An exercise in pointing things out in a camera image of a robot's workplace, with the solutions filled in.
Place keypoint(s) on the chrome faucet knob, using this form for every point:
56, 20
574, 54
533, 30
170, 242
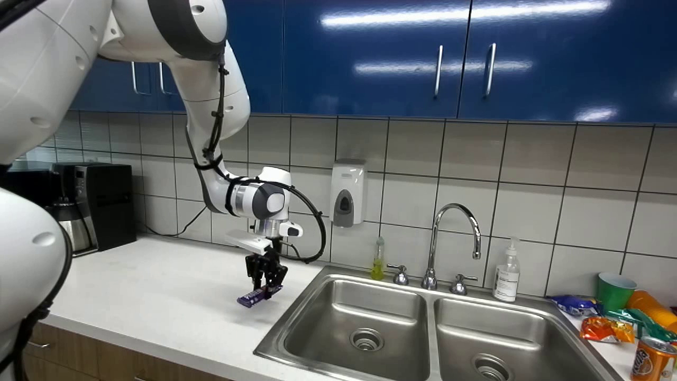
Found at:
401, 275
460, 283

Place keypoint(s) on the chrome gooseneck faucet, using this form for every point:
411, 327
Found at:
434, 240

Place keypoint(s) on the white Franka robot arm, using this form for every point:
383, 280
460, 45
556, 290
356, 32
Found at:
56, 84

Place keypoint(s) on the steel sink drain strainer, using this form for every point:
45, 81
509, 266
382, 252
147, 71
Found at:
366, 341
491, 366

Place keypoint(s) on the blue glossy cabinet door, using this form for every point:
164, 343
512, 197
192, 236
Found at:
106, 86
578, 63
372, 48
261, 55

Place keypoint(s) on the white wall soap dispenser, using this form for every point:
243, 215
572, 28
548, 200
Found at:
348, 190

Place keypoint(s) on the steel coffee carafe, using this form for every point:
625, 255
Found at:
75, 228

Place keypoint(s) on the green dish soap bottle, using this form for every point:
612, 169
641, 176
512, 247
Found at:
380, 264

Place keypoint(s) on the black coffee machine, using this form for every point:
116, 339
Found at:
108, 201

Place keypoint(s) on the clear pump soap bottle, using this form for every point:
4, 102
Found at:
506, 277

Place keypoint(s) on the orange snack package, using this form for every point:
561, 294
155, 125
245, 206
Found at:
655, 309

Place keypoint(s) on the blue snack bag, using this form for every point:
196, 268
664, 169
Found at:
574, 305

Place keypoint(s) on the orange chip bag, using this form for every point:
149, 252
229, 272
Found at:
605, 329

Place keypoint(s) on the wooden lower cabinet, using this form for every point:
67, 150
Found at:
106, 360

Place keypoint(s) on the green snack bag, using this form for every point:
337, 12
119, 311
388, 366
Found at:
636, 317

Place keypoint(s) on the green plastic cup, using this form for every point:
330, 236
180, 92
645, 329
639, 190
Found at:
615, 290

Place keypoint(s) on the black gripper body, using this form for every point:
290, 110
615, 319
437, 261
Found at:
265, 262

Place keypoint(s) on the stainless steel double sink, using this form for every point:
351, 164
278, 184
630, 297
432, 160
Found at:
457, 331

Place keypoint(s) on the purple protein bar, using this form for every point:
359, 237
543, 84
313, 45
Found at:
254, 297

